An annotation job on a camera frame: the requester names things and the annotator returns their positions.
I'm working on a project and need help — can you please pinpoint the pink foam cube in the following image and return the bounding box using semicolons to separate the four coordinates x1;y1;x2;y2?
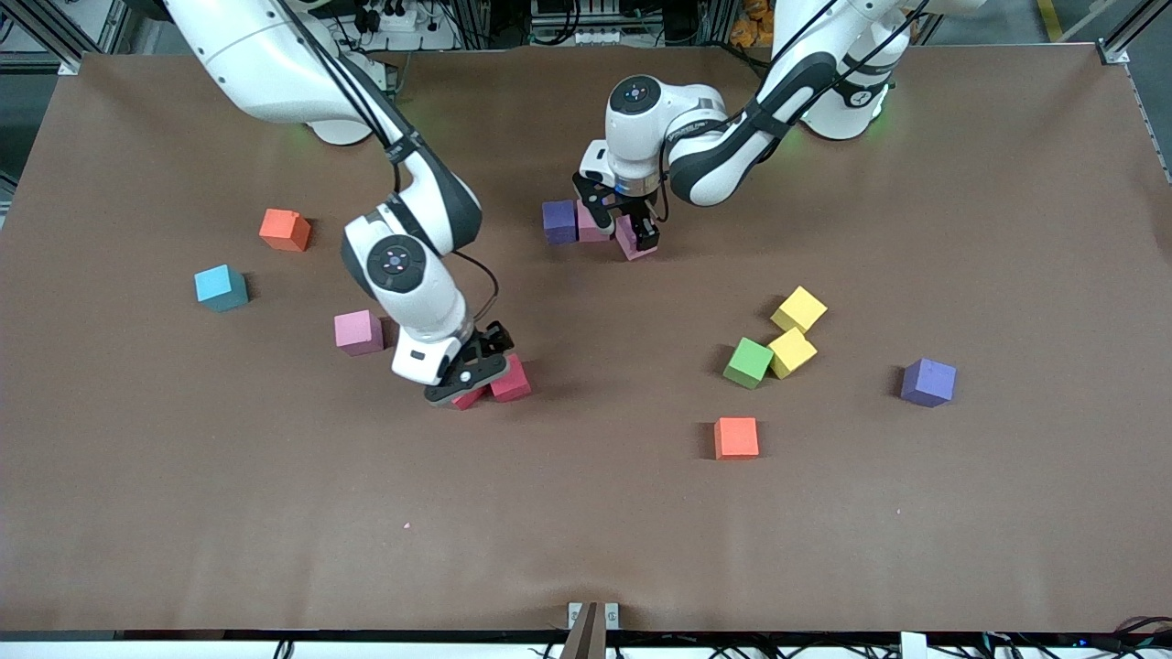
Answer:
615;215;658;262
333;309;385;356
575;201;616;243

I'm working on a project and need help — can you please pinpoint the purple foam cube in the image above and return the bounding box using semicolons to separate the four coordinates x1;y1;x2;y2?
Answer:
900;358;958;408
542;200;579;245

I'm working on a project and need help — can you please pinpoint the orange foam cube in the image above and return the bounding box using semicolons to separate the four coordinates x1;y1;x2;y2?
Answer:
714;416;760;460
258;209;312;253

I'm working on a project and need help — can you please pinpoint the green foam cube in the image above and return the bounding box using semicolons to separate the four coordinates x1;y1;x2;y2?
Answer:
723;337;776;391

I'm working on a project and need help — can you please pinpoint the yellow foam cube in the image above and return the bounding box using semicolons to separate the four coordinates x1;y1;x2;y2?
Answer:
770;286;829;334
767;328;819;380

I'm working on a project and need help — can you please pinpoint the bag of orange snacks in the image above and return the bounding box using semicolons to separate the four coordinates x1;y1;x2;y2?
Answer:
730;0;779;49

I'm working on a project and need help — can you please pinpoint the cyan foam cube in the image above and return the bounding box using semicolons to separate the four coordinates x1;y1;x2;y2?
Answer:
194;265;249;313

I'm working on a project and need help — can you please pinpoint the white power strip with plugs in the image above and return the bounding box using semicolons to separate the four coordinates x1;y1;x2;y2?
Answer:
353;0;459;52

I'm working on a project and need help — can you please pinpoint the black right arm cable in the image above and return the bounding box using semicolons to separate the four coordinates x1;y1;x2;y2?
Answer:
275;0;501;326

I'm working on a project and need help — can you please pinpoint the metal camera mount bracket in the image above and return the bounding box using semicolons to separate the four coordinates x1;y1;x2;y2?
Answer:
567;600;622;659

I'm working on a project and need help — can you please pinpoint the aluminium frame rail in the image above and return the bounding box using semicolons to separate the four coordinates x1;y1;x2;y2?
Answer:
0;0;138;76
1094;0;1172;184

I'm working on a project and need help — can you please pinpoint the black cable bundle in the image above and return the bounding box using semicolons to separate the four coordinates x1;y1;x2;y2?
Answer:
971;615;1172;659

